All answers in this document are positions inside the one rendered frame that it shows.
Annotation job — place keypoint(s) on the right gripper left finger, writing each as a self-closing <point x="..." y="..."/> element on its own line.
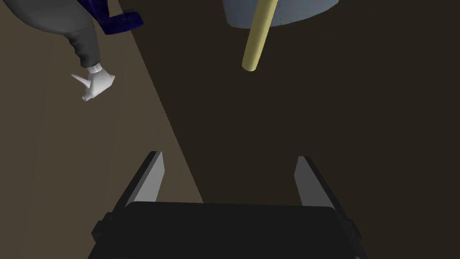
<point x="149" y="181"/>

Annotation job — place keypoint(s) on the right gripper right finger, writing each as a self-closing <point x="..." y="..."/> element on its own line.
<point x="313" y="185"/>

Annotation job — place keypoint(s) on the yellow wooden stick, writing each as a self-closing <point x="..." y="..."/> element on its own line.
<point x="259" y="36"/>

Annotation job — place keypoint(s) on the dark blue cloth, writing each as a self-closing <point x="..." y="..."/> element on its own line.
<point x="115" y="19"/>

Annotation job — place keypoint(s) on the pale blue round container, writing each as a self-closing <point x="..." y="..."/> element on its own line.
<point x="287" y="10"/>

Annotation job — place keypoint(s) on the grey spray bottle white nozzle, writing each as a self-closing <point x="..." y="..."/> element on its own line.
<point x="61" y="21"/>

